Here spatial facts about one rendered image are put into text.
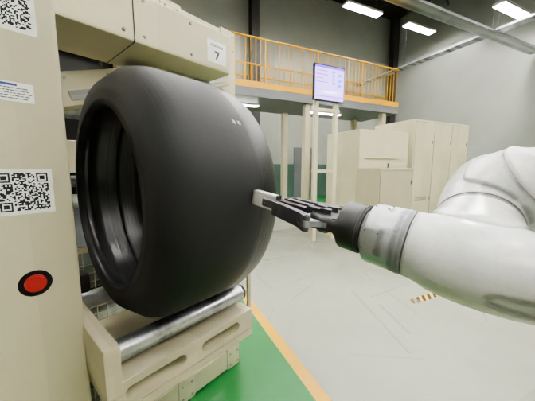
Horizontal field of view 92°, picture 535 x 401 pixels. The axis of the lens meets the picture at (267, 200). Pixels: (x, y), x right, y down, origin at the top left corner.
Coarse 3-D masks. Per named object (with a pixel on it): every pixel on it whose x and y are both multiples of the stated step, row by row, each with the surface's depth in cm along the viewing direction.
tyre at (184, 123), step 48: (96, 96) 56; (144, 96) 46; (192, 96) 50; (96, 144) 78; (144, 144) 44; (192, 144) 45; (240, 144) 53; (96, 192) 82; (144, 192) 45; (192, 192) 44; (240, 192) 51; (96, 240) 73; (144, 240) 47; (192, 240) 45; (240, 240) 53; (144, 288) 50; (192, 288) 50
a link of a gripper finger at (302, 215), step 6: (276, 204) 45; (282, 204) 44; (276, 210) 45; (282, 210) 44; (288, 210) 42; (294, 210) 41; (300, 210) 42; (276, 216) 45; (282, 216) 44; (288, 216) 43; (294, 216) 41; (300, 216) 40; (306, 216) 38; (288, 222) 43; (294, 222) 41; (300, 228) 40; (306, 228) 39
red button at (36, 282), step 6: (30, 276) 45; (36, 276) 45; (42, 276) 46; (24, 282) 44; (30, 282) 44; (36, 282) 45; (42, 282) 46; (30, 288) 44; (36, 288) 45; (42, 288) 46
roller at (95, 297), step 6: (102, 288) 73; (84, 294) 70; (90, 294) 70; (96, 294) 71; (102, 294) 72; (84, 300) 69; (90, 300) 70; (96, 300) 71; (102, 300) 72; (108, 300) 73; (90, 306) 70
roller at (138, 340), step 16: (240, 288) 74; (208, 304) 65; (224, 304) 68; (160, 320) 58; (176, 320) 59; (192, 320) 61; (128, 336) 52; (144, 336) 53; (160, 336) 55; (128, 352) 51
